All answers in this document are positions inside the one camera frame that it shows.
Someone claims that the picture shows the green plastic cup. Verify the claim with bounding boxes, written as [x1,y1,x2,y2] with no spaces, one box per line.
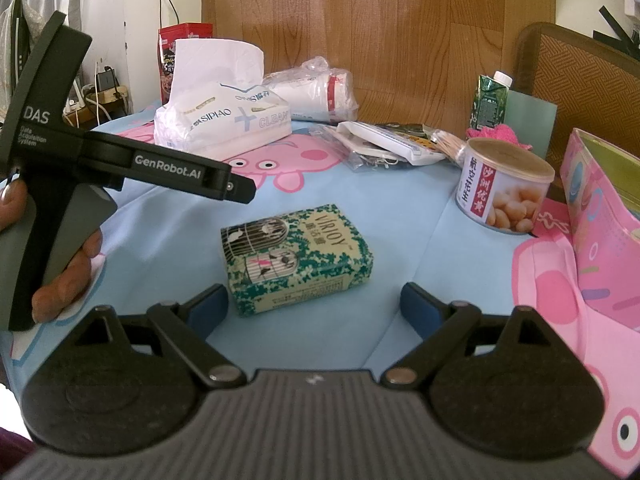
[505,91,558,158]

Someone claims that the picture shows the peanut can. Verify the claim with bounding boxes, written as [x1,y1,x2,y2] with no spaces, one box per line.
[456,137,556,235]

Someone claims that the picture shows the green printed tissue packet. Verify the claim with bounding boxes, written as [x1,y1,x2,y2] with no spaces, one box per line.
[220,204,375,318]

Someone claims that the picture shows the red tin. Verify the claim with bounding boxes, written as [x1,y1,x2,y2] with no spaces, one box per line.
[159,23,213,107]

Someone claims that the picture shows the cartoon pig tablecloth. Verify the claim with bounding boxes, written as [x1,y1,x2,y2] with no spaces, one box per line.
[0,110,640,480]

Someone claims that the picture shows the bag of cotton swabs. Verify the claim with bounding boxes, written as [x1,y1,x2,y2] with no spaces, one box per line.
[427,129,474,167]

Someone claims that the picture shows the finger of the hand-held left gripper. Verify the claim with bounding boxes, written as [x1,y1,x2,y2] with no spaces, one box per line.
[227,173,256,206]

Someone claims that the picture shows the bag of paper cups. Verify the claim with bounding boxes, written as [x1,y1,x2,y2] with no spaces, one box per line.
[262,57,360,123]

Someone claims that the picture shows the white tissue packet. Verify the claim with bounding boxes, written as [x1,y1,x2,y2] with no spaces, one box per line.
[336,121,447,166]

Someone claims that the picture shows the large white tissue pack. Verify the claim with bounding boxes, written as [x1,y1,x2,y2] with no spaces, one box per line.
[153,39,293,161]

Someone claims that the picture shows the power strip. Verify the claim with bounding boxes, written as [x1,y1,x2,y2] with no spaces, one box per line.
[62,85,132,123]

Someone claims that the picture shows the black tape strips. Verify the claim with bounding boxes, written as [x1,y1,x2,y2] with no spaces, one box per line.
[592,5,640,54]

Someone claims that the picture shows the pink knitted cloth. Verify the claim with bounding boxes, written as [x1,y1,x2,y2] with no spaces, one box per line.
[466,122,533,152]

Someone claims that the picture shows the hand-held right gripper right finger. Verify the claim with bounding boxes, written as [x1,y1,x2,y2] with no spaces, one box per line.
[381,282,557,389]

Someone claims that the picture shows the person's left hand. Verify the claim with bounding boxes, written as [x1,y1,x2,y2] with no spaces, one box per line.
[0,180,104,322]

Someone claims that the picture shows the clear bag with keys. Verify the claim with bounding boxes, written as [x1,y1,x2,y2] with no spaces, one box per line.
[310,127,403,172]

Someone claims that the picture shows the green drink carton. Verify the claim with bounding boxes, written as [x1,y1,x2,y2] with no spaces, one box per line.
[470,71,513,133]

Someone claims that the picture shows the yellow green card packet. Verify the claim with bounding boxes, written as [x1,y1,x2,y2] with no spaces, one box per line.
[375,123,432,144]

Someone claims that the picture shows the brown woven chair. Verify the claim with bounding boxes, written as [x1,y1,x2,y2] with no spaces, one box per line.
[515,22,640,161]

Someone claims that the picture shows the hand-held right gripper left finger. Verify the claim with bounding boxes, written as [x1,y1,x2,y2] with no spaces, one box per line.
[72,283,247,389]

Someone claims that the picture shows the pink tin box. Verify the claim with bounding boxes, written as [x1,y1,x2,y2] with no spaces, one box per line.
[559,127,640,333]

